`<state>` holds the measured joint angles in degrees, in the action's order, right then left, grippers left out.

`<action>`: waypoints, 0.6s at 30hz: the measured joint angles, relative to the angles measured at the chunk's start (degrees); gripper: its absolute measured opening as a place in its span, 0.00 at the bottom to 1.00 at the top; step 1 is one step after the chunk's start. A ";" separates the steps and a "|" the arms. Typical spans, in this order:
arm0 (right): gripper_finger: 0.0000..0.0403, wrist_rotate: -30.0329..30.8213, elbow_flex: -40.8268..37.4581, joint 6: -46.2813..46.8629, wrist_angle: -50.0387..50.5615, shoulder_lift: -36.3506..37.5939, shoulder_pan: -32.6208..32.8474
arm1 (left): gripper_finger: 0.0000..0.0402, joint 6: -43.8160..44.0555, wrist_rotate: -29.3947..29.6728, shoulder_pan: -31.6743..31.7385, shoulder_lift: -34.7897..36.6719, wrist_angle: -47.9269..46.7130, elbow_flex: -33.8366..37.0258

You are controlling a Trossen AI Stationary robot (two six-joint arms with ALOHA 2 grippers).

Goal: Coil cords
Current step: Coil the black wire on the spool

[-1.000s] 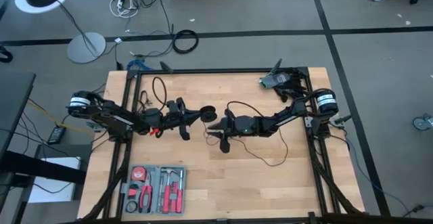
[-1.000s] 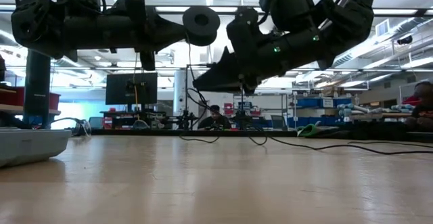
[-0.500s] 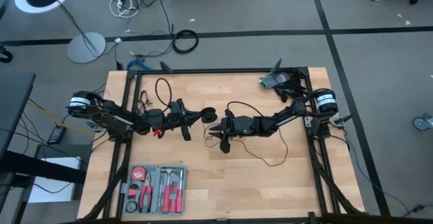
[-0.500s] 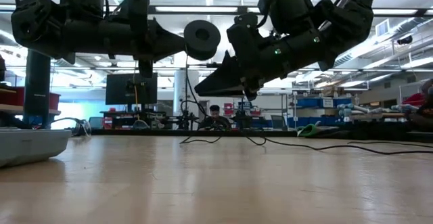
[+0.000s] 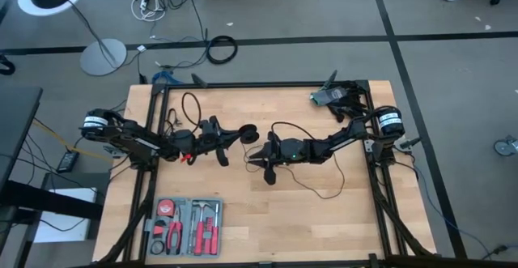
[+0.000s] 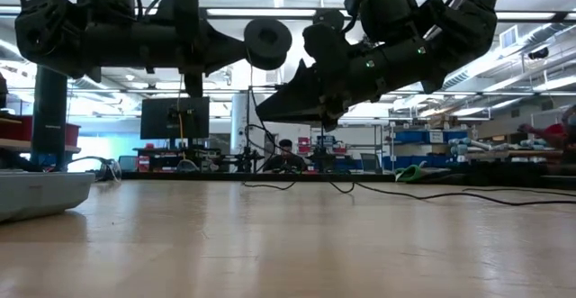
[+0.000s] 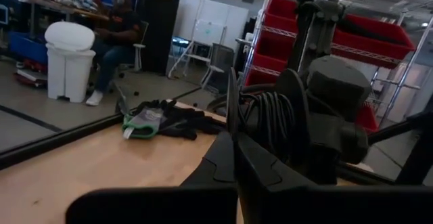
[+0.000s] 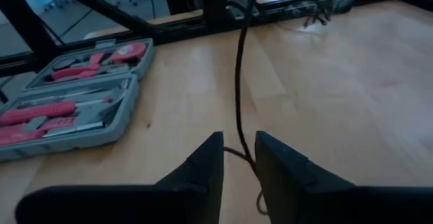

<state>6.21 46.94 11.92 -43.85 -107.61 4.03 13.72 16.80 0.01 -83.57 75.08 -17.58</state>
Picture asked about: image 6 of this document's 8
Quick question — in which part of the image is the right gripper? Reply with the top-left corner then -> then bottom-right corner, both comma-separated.
256,22 -> 401,132

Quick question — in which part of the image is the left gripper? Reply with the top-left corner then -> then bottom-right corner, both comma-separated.
173,0 -> 248,99

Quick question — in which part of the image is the black cord spool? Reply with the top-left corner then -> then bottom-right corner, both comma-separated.
243,17 -> 293,71

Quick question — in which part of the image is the thin black cord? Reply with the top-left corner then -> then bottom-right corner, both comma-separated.
241,61 -> 576,207

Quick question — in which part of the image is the person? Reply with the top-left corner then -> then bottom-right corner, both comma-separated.
517,104 -> 576,168
263,139 -> 308,174

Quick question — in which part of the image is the white pillar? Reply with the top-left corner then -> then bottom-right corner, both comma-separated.
229,93 -> 266,173

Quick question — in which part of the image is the black tripod rig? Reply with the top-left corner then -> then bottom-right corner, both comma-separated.
211,144 -> 266,174

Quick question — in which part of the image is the grey storage rack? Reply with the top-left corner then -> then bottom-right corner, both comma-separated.
389,122 -> 473,173

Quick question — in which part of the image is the black monitor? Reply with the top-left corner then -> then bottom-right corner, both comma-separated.
139,97 -> 211,140

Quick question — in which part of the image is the grey green work glove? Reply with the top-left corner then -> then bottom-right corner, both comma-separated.
394,162 -> 425,184

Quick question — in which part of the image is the blue storage bin row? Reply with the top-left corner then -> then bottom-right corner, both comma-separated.
382,153 -> 455,172

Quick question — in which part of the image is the black equipment desk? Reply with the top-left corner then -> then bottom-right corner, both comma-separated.
133,147 -> 221,173

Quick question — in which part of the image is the red plastic bin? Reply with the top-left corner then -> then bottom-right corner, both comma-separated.
65,122 -> 82,149
0,115 -> 35,142

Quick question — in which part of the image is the ceiling air vent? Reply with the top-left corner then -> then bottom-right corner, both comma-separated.
499,25 -> 520,50

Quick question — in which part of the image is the wooden shelf board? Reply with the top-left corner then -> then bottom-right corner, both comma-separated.
0,138 -> 82,155

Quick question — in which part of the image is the grey plastic tray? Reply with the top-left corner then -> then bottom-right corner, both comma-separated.
0,171 -> 96,223

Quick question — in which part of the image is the black overhead beam with lights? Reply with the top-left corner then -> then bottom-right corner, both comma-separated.
0,5 -> 576,23

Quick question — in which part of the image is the grey looped cable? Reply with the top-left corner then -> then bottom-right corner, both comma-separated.
67,156 -> 122,183

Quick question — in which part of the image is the black upright frame post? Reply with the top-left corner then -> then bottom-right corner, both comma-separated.
31,66 -> 68,173

